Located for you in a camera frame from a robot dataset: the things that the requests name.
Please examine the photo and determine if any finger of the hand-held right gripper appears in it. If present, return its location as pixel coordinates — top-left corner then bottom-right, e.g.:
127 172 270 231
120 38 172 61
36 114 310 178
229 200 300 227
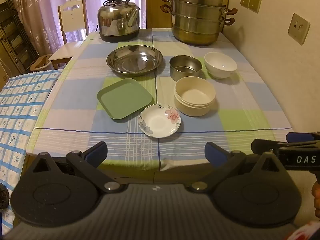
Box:
251 139 284 153
286 132 320 143

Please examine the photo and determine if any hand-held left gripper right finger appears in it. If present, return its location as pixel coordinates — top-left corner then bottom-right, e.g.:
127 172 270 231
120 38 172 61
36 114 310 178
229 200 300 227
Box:
192 142 287 194

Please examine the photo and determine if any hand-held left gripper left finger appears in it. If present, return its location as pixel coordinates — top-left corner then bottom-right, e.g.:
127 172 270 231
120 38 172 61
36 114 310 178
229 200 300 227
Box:
30 142 120 194

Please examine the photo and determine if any green square plate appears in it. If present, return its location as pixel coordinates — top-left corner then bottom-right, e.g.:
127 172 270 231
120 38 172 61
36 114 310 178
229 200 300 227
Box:
97 78 153 120

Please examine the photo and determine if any cream plastic bowl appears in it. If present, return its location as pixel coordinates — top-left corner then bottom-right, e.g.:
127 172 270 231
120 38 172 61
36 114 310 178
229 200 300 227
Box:
174 76 216 117

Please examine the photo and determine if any stainless steel bowl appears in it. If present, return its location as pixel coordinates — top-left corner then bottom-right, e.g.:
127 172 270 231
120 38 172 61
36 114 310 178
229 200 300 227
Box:
169 55 202 82

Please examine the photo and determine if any round stainless steel plate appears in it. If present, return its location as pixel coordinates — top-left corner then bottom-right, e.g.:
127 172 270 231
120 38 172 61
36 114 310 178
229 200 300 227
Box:
106 44 164 77

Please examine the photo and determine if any person's right hand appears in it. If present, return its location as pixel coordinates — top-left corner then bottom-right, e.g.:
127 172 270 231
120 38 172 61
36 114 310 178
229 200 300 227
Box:
312 181 320 218

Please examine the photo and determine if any small floral ceramic plate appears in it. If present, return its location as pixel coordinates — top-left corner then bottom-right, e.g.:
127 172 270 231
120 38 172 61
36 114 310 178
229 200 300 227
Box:
139 104 181 138

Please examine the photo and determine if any white ceramic bowl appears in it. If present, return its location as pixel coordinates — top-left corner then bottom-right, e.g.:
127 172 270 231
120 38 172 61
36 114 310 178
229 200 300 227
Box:
204 52 237 79

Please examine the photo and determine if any blue grid patterned cloth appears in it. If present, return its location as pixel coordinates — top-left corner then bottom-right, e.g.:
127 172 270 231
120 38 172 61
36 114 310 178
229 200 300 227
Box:
0 69 63 230

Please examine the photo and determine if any small floor basket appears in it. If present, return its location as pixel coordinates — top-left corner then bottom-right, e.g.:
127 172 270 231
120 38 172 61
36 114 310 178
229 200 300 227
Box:
30 54 54 72

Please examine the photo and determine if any stainless steel kettle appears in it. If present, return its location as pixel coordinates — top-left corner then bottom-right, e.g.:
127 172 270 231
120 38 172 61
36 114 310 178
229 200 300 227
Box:
97 0 142 43

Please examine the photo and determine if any cream wooden chair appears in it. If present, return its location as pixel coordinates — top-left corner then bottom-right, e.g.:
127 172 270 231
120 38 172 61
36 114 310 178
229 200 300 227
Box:
48 0 90 70

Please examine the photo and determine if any stainless steel steamer pot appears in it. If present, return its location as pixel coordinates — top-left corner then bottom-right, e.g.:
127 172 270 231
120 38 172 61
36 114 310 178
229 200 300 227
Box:
160 0 238 47

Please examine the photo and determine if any black metal rack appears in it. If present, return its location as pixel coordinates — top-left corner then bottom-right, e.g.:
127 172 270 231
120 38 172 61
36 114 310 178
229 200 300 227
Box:
0 0 38 73

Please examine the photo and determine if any sheer patterned curtain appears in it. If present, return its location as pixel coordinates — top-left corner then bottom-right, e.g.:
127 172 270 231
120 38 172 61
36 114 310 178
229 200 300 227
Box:
10 0 145 55

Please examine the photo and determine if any large wall socket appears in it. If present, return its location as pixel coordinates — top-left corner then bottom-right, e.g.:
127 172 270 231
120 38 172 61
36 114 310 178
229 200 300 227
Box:
287 13 310 45

